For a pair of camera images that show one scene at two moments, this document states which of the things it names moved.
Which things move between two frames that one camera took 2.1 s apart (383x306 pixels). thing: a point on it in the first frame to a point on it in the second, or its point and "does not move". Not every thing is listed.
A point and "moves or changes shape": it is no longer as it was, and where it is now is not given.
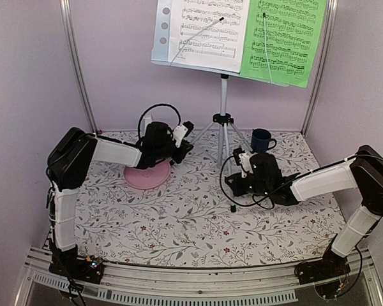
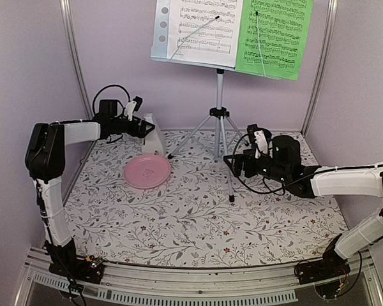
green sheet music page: [281, 41] moves or changes shape
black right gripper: [237, 189] to [247, 157]
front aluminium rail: [273, 284] does not move
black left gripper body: [178, 157] to [131, 131]
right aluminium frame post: [331, 28] does not move
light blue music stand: [160, 55] moves or changes shape
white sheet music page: [209, 34] moves or changes shape
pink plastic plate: [149, 178] does not move
